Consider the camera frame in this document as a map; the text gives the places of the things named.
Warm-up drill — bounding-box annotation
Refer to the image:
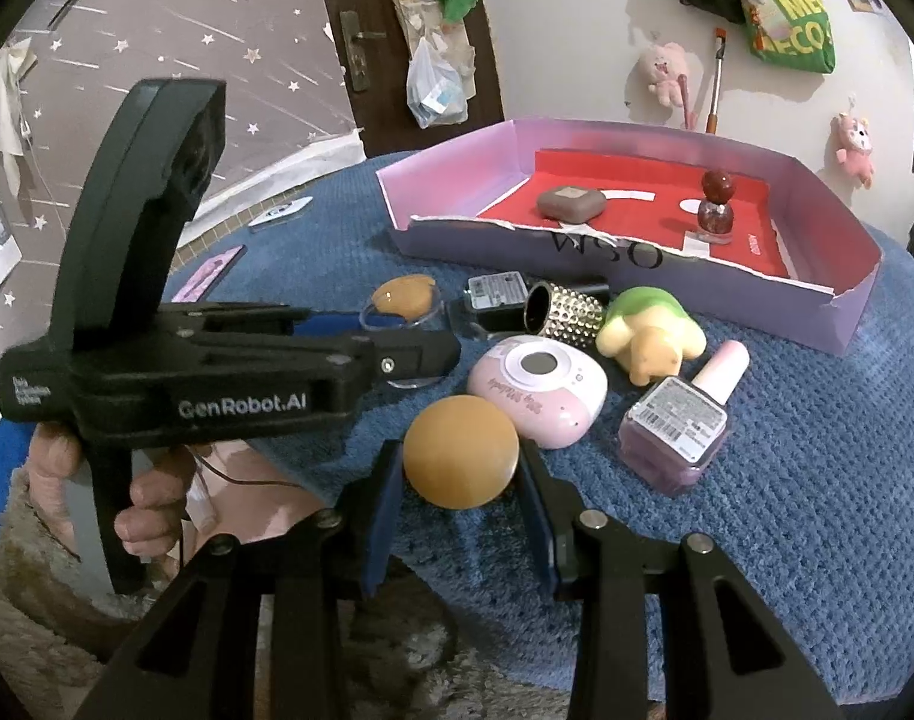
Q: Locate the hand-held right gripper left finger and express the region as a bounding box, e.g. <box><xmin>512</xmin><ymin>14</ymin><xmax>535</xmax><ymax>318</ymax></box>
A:
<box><xmin>74</xmin><ymin>439</ymin><xmax>407</xmax><ymax>720</ymax></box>

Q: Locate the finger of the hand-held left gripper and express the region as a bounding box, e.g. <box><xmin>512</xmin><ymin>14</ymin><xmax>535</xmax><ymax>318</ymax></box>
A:
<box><xmin>356</xmin><ymin>330</ymin><xmax>462</xmax><ymax>391</ymax></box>
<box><xmin>288</xmin><ymin>306</ymin><xmax>372</xmax><ymax>340</ymax></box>

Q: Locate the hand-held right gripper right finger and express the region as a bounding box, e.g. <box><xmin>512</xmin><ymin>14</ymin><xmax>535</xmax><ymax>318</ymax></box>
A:
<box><xmin>517</xmin><ymin>450</ymin><xmax>852</xmax><ymax>720</ymax></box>

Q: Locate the clear jar with orange lid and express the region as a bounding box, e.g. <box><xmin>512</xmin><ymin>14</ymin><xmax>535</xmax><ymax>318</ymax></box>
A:
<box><xmin>359</xmin><ymin>275</ymin><xmax>447</xmax><ymax>391</ymax></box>

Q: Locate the dark nail polish bottle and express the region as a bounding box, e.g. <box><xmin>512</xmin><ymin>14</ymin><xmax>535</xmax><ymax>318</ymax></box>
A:
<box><xmin>457</xmin><ymin>270</ymin><xmax>612</xmax><ymax>335</ymax></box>

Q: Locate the orange round disc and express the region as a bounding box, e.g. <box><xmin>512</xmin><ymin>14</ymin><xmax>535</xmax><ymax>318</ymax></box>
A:
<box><xmin>403</xmin><ymin>396</ymin><xmax>519</xmax><ymax>509</ymax></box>

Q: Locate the pink nail polish bottle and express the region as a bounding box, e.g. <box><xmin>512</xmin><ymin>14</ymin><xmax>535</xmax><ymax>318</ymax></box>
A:
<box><xmin>617</xmin><ymin>340</ymin><xmax>750</xmax><ymax>497</ymax></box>

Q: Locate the pink tray box red liner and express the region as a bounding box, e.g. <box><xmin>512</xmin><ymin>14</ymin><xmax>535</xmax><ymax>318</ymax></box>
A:
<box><xmin>374</xmin><ymin>118</ymin><xmax>885</xmax><ymax>357</ymax></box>

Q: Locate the green and yellow turtle toy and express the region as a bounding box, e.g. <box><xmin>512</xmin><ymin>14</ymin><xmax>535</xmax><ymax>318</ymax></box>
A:
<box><xmin>596</xmin><ymin>287</ymin><xmax>707</xmax><ymax>387</ymax></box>

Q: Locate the person's left hand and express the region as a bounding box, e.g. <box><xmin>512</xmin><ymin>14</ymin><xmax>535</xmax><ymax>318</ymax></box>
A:
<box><xmin>26</xmin><ymin>422</ymin><xmax>220</xmax><ymax>562</ymax></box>

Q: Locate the white card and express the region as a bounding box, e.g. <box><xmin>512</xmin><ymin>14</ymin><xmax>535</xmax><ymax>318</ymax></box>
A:
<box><xmin>247</xmin><ymin>197</ymin><xmax>313</xmax><ymax>232</ymax></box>

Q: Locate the pink compact device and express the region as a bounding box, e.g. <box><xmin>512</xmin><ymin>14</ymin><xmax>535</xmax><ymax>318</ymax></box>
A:
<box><xmin>467</xmin><ymin>336</ymin><xmax>609</xmax><ymax>449</ymax></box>

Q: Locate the person's leg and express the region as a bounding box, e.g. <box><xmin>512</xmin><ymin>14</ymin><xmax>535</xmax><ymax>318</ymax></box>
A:
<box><xmin>202</xmin><ymin>441</ymin><xmax>330</xmax><ymax>515</ymax></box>

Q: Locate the pink card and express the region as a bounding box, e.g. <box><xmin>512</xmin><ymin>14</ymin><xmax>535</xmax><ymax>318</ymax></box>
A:
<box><xmin>178</xmin><ymin>246</ymin><xmax>246</xmax><ymax>301</ymax></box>

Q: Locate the silver studded cylinder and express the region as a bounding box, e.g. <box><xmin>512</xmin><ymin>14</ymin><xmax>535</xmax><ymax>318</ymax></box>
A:
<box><xmin>524</xmin><ymin>281</ymin><xmax>608</xmax><ymax>350</ymax></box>

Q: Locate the grey-brown rounded case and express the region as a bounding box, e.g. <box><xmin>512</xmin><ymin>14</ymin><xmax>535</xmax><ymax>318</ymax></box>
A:
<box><xmin>537</xmin><ymin>184</ymin><xmax>606</xmax><ymax>224</ymax></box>

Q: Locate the white plastic bag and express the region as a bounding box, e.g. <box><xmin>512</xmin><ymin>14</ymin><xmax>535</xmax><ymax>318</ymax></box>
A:
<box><xmin>406</xmin><ymin>36</ymin><xmax>477</xmax><ymax>128</ymax></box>

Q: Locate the white hanging cloth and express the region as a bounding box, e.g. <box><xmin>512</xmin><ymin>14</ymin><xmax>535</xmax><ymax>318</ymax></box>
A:
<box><xmin>0</xmin><ymin>37</ymin><xmax>34</xmax><ymax>196</ymax></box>

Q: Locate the dark red round-cap bottle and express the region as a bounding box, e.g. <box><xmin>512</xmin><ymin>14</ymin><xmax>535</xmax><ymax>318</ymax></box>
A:
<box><xmin>695</xmin><ymin>169</ymin><xmax>735</xmax><ymax>242</ymax></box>

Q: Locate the pale pink plush toy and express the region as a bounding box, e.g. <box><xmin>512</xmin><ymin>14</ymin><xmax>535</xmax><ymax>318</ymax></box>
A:
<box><xmin>635</xmin><ymin>41</ymin><xmax>690</xmax><ymax>107</ymax></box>

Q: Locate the pink plush toy with horns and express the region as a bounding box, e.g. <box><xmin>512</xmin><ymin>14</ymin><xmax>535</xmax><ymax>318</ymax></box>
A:
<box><xmin>834</xmin><ymin>112</ymin><xmax>876</xmax><ymax>188</ymax></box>

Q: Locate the green printed bag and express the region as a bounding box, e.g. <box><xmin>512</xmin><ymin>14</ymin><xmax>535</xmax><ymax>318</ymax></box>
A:
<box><xmin>742</xmin><ymin>0</ymin><xmax>837</xmax><ymax>76</ymax></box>

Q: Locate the thin black cable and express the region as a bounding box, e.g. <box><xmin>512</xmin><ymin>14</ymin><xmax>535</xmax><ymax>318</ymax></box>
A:
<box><xmin>183</xmin><ymin>448</ymin><xmax>312</xmax><ymax>492</ymax></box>

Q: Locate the brass door handle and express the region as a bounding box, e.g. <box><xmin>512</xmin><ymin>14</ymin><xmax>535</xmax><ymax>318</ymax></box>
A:
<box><xmin>339</xmin><ymin>11</ymin><xmax>389</xmax><ymax>93</ymax></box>

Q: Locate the silver mop handle orange grip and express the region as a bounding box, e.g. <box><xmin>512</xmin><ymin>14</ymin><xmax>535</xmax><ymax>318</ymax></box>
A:
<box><xmin>704</xmin><ymin>28</ymin><xmax>730</xmax><ymax>134</ymax></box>

